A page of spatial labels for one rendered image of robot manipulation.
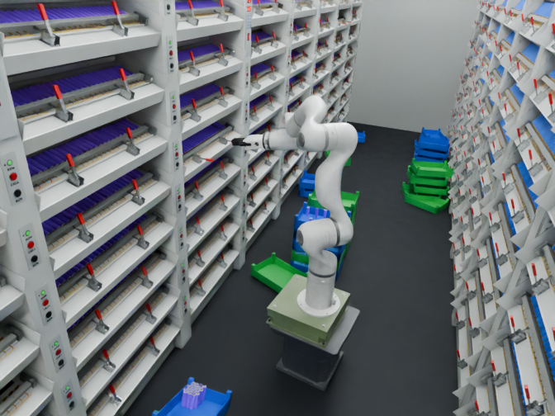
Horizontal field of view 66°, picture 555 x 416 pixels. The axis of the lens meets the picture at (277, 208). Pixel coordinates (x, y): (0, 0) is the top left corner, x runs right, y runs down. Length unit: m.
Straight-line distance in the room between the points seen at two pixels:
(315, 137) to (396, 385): 1.24
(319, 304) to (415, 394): 0.64
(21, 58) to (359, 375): 1.82
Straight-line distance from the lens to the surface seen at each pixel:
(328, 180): 1.61
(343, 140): 1.60
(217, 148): 2.09
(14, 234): 1.20
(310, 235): 1.65
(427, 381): 2.28
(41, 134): 1.20
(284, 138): 1.99
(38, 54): 1.19
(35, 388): 1.54
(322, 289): 1.83
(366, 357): 2.29
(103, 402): 1.91
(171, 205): 1.77
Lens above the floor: 1.63
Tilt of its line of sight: 28 degrees down
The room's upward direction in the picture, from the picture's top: 4 degrees clockwise
